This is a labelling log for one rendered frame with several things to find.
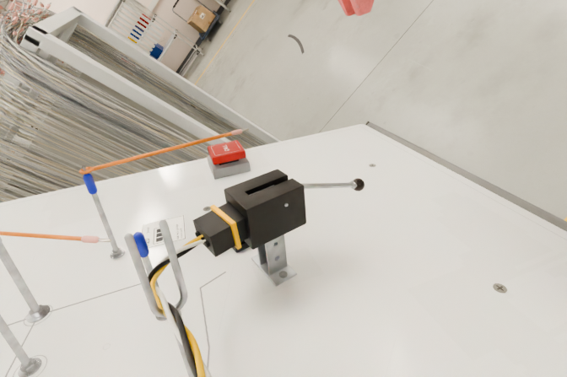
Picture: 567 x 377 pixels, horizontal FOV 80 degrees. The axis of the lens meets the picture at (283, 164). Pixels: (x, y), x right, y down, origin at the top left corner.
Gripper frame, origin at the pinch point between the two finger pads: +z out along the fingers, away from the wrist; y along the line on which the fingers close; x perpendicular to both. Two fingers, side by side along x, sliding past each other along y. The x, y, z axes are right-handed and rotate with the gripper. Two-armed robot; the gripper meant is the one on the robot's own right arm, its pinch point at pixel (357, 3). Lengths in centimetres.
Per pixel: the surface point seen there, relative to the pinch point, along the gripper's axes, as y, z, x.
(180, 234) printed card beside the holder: -10.3, 19.4, -20.2
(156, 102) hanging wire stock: -62, 19, -9
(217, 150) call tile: -22.3, 17.8, -9.6
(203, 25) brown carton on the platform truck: -679, 82, 225
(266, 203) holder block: 2.6, 11.4, -13.9
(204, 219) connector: 0.1, 11.7, -18.4
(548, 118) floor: -26, 66, 113
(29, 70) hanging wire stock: -65, 4, -30
